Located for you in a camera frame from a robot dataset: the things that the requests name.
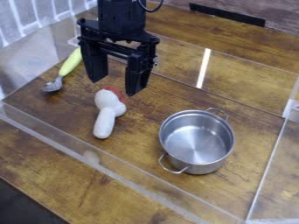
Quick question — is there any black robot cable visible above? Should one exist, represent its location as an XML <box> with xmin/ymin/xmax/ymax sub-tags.
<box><xmin>136</xmin><ymin>0</ymin><xmax>166</xmax><ymax>13</ymax></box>

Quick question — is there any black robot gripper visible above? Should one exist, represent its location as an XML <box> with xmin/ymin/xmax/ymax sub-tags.
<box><xmin>78</xmin><ymin>0</ymin><xmax>160</xmax><ymax>96</ymax></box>

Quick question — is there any yellow-green handled metal spoon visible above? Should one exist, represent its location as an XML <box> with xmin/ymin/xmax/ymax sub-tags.
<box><xmin>42</xmin><ymin>48</ymin><xmax>82</xmax><ymax>92</ymax></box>

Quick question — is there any white plush mushroom red cap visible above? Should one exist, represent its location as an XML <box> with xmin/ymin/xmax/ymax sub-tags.
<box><xmin>94</xmin><ymin>86</ymin><xmax>127</xmax><ymax>139</ymax></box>

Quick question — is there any black strip on table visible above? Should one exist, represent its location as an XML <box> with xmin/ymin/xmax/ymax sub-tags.
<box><xmin>190</xmin><ymin>3</ymin><xmax>267</xmax><ymax>27</ymax></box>

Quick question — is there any silver metal pot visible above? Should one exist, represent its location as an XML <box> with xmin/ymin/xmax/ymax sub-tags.
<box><xmin>159</xmin><ymin>108</ymin><xmax>235</xmax><ymax>175</ymax></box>

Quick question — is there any clear acrylic enclosure wall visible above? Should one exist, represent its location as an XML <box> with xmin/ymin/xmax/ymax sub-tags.
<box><xmin>0</xmin><ymin>101</ymin><xmax>299</xmax><ymax>224</ymax></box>

